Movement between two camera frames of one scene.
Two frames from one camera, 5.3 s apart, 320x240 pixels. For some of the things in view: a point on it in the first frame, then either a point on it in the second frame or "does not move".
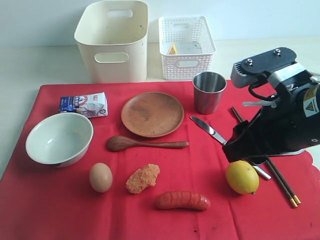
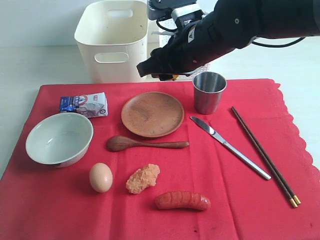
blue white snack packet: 93,105 does not move
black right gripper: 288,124 → 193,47
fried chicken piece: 142,178 does not move
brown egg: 101,177 does not move
